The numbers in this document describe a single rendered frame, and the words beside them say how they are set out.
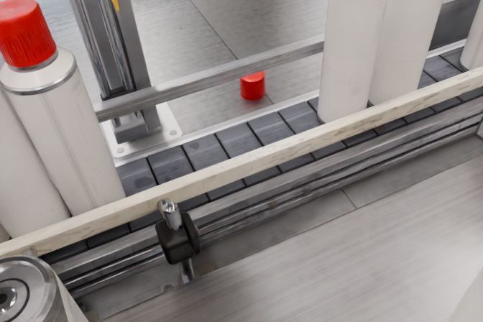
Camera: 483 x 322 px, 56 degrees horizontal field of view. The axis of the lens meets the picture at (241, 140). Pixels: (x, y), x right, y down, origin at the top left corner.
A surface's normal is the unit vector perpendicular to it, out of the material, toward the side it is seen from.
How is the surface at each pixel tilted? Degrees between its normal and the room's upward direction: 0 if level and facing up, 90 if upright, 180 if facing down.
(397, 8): 90
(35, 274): 0
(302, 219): 0
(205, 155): 0
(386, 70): 90
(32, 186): 90
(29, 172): 90
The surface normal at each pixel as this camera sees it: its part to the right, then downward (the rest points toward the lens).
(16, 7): -0.09, -0.68
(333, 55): -0.73, 0.51
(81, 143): 0.69, 0.49
